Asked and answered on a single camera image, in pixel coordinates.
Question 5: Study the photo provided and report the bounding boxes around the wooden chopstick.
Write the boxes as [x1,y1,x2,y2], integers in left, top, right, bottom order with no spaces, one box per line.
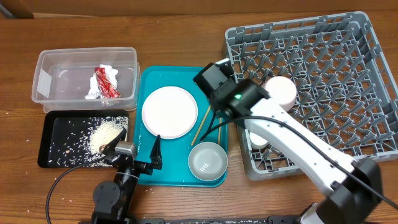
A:
[218,118,223,145]
[191,105,211,146]

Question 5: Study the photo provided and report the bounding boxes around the small pink bowl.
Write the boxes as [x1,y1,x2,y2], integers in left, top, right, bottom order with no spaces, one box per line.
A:
[262,76,297,111]

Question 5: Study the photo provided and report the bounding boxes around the grey dishwasher rack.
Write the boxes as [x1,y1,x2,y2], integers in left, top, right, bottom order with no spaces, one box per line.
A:
[225,12,397,162]

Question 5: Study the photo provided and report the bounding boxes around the teal plastic tray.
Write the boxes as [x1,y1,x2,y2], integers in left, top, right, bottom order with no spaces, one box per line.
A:
[133,65,226,187]

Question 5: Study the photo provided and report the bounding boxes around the large pink plate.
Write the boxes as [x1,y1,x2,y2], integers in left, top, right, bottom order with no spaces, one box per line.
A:
[142,86,198,139]

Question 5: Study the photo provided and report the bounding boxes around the pile of rice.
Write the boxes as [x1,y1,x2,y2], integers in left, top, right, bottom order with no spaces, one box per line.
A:
[46,116,129,166]

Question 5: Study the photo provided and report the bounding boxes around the white napkin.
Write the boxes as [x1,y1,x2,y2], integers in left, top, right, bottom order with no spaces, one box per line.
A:
[85,64,119,100]

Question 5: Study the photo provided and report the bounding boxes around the grey white bowl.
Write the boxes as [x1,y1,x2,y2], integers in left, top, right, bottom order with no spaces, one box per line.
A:
[188,142,228,182]

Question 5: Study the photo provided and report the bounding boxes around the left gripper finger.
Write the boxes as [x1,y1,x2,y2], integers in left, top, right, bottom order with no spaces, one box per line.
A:
[99,128,127,153]
[150,135,163,170]

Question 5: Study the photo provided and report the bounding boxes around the red foil wrapper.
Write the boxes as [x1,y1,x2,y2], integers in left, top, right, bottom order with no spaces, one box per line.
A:
[95,67,120,98]

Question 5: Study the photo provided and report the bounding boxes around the black plastic tray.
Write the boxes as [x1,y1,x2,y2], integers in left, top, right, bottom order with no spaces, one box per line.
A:
[37,110,129,168]

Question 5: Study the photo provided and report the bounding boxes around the clear plastic bin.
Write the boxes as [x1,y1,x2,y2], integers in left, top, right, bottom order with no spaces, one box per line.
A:
[31,47,141,113]

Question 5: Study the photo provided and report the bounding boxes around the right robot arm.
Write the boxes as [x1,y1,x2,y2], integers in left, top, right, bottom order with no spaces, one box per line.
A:
[193,62,384,224]

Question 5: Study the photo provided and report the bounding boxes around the white cup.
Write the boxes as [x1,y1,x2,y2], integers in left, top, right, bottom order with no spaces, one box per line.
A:
[249,133,268,150]

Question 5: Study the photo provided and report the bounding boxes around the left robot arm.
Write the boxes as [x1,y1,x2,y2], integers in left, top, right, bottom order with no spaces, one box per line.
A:
[91,129,162,223]

